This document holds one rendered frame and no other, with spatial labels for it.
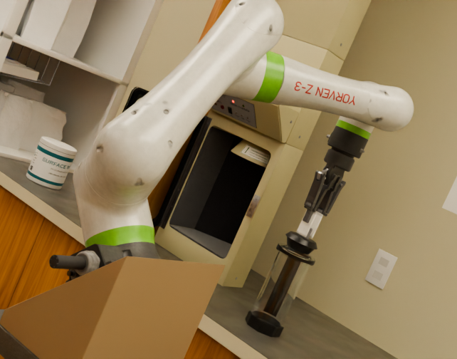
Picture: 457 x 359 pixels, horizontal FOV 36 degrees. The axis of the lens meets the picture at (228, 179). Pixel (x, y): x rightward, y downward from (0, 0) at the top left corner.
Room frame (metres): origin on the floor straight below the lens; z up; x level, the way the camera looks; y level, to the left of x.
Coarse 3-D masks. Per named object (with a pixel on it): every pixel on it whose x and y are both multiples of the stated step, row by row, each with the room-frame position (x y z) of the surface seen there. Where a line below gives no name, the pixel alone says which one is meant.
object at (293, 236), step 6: (288, 234) 1.82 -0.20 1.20; (294, 234) 1.81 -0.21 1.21; (288, 240) 1.82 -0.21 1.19; (294, 240) 1.80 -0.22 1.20; (300, 240) 1.80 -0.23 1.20; (306, 240) 1.80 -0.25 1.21; (312, 240) 1.85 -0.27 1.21; (294, 246) 1.80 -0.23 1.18; (300, 246) 1.80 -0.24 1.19; (306, 246) 1.80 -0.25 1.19; (312, 246) 1.80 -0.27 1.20; (306, 252) 1.81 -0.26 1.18
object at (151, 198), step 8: (184, 144) 2.23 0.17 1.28; (176, 160) 2.22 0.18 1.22; (168, 168) 2.21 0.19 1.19; (176, 168) 2.23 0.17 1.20; (168, 176) 2.22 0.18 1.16; (160, 184) 2.21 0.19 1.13; (168, 184) 2.23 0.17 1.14; (152, 192) 2.20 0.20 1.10; (160, 192) 2.22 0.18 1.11; (152, 200) 2.21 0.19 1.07; (160, 200) 2.23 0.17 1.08; (152, 208) 2.21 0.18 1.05; (152, 216) 2.22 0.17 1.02
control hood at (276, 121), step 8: (256, 104) 2.06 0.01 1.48; (264, 104) 2.03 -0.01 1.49; (272, 104) 2.01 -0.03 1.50; (216, 112) 2.23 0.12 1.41; (256, 112) 2.08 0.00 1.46; (264, 112) 2.05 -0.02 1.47; (272, 112) 2.03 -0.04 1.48; (280, 112) 2.01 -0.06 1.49; (288, 112) 2.04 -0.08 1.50; (296, 112) 2.08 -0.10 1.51; (256, 120) 2.10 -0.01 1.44; (264, 120) 2.07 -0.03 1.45; (272, 120) 2.05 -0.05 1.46; (280, 120) 2.03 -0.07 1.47; (288, 120) 2.06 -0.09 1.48; (256, 128) 2.12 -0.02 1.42; (264, 128) 2.09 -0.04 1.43; (272, 128) 2.07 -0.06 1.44; (280, 128) 2.04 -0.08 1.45; (288, 128) 2.07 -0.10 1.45; (272, 136) 2.08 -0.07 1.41; (280, 136) 2.06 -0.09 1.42
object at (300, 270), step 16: (288, 256) 1.79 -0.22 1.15; (304, 256) 1.87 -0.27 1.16; (272, 272) 1.81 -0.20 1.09; (288, 272) 1.79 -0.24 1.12; (304, 272) 1.81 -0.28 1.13; (272, 288) 1.80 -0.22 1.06; (288, 288) 1.79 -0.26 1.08; (256, 304) 1.82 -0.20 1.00; (272, 304) 1.79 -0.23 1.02; (288, 304) 1.80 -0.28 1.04; (272, 320) 1.79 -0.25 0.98
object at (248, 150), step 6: (240, 144) 2.22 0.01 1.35; (246, 144) 2.20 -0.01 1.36; (252, 144) 2.19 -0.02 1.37; (234, 150) 2.21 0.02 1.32; (240, 150) 2.20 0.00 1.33; (246, 150) 2.18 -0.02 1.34; (252, 150) 2.18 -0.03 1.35; (258, 150) 2.18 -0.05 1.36; (264, 150) 2.18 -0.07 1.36; (240, 156) 2.18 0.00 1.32; (246, 156) 2.17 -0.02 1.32; (252, 156) 2.17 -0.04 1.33; (258, 156) 2.17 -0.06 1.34; (264, 156) 2.18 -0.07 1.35; (258, 162) 2.16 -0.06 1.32; (264, 162) 2.17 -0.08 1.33
